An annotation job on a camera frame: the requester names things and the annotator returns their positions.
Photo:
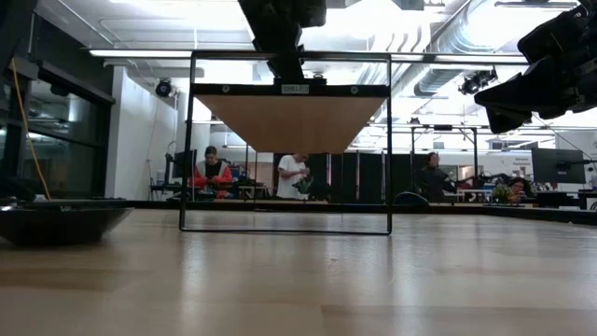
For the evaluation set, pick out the black background gantry frame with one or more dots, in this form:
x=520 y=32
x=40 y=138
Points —
x=475 y=144

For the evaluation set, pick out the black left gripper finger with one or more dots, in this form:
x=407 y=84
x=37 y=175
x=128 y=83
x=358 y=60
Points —
x=280 y=63
x=295 y=63

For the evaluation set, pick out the black room divider panels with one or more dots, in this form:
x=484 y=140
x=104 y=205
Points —
x=364 y=177

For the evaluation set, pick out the black background robot arm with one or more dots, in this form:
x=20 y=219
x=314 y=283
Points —
x=485 y=179

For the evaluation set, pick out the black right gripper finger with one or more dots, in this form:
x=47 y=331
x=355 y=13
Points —
x=508 y=102
x=517 y=84

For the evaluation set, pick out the black computer monitor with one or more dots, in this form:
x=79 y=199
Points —
x=185 y=163
x=558 y=165

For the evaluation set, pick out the leafy green plant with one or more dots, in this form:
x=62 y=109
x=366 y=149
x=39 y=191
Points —
x=501 y=192

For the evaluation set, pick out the dark glass partition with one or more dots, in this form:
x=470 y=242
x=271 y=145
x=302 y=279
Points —
x=70 y=140

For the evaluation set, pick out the black rounded square mini plate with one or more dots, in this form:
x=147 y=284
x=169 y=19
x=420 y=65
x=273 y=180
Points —
x=60 y=226

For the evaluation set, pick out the black ceiling-mounted device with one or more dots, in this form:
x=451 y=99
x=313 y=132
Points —
x=478 y=80

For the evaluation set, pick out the wooden shelf with black frame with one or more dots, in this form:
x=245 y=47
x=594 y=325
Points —
x=289 y=121

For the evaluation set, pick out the round black camera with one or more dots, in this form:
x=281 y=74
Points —
x=163 y=87

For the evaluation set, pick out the person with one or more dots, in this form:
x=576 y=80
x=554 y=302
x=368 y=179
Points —
x=212 y=172
x=290 y=170
x=517 y=189
x=434 y=176

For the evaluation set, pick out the green plant in white pot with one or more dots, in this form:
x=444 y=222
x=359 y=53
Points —
x=304 y=186

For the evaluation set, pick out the white label sticker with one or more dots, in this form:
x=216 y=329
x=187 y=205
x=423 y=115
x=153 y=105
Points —
x=295 y=89

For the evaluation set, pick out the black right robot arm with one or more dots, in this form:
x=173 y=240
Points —
x=590 y=70

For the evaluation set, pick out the small black dome device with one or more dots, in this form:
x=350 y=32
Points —
x=319 y=79

